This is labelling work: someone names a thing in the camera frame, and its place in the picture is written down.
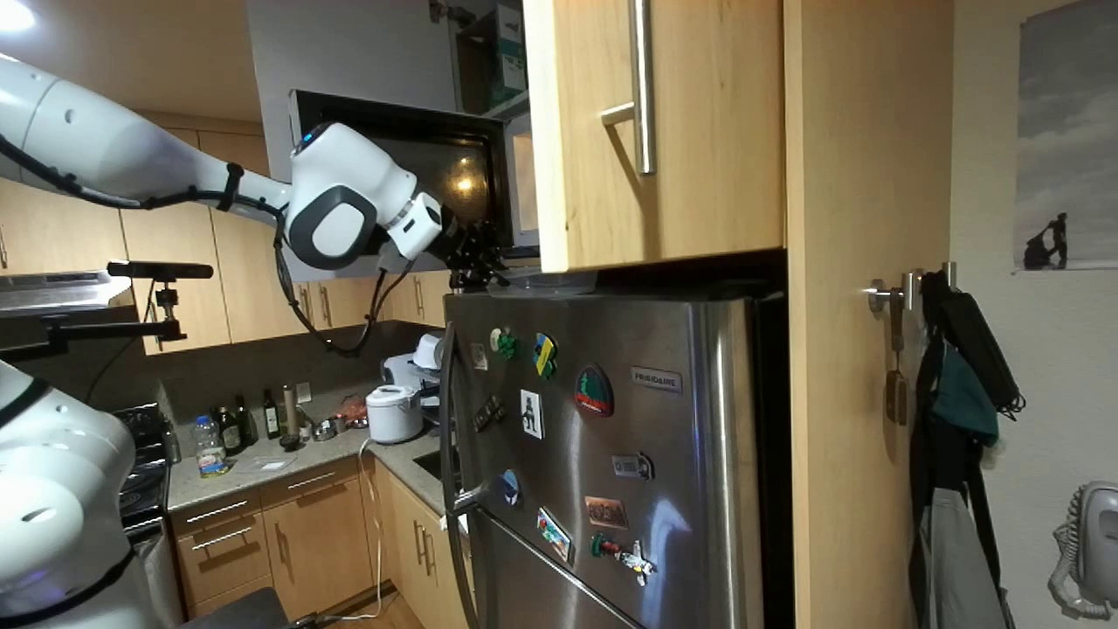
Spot wooden lower kitchen cabinets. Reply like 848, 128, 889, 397
167, 453, 467, 629

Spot stainless steel fridge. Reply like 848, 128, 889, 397
433, 285, 798, 629

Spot white kitchen appliance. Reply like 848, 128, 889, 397
378, 333, 448, 404

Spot grey range hood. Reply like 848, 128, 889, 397
0, 271, 136, 358

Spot metal cabinet door handle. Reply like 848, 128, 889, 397
596, 0, 657, 180

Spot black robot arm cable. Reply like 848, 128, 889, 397
0, 137, 419, 358

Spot green round magnet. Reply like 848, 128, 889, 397
486, 326, 525, 362

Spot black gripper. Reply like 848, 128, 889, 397
437, 216, 515, 294

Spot wooden upper kitchen cabinets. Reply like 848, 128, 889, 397
0, 114, 467, 358

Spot white kettle on counter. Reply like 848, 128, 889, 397
365, 379, 431, 448

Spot dark oblong magnet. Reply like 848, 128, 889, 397
609, 452, 657, 483

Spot clear bottle blue label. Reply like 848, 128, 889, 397
189, 412, 229, 479

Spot dark glass bottle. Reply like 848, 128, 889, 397
217, 403, 245, 458
229, 390, 261, 448

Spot black camera on stand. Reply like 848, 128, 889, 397
48, 258, 217, 348

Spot teal hanging garment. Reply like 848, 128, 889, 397
931, 342, 1004, 448

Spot wooden cabinet door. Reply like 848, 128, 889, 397
521, 0, 787, 277

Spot white wall phone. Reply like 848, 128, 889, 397
1045, 479, 1118, 623

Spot black microwave oven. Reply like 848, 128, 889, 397
284, 85, 546, 283

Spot red green triangle magnet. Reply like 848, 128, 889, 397
569, 362, 620, 418

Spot tall grey bottle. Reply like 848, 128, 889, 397
276, 379, 305, 453

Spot white card magnet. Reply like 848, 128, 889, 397
516, 383, 549, 442

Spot photo magnet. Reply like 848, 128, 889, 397
535, 505, 576, 569

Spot grey hanging garment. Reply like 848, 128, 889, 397
920, 485, 1012, 629

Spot black hanging jacket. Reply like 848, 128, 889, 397
905, 266, 1029, 629

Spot green white box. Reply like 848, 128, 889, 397
493, 4, 531, 104

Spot white figure magnet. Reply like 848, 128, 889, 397
623, 539, 660, 590

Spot wooden kitchen cabinets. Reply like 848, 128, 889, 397
0, 114, 467, 358
167, 453, 467, 629

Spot dark small magnet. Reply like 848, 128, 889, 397
472, 396, 511, 436

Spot yellow blue magnet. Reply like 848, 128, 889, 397
531, 333, 562, 379

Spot red orange magnet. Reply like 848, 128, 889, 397
581, 491, 628, 532

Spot black stove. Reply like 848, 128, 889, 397
108, 397, 177, 524

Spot grey wall picture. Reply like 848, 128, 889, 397
1012, 0, 1118, 277

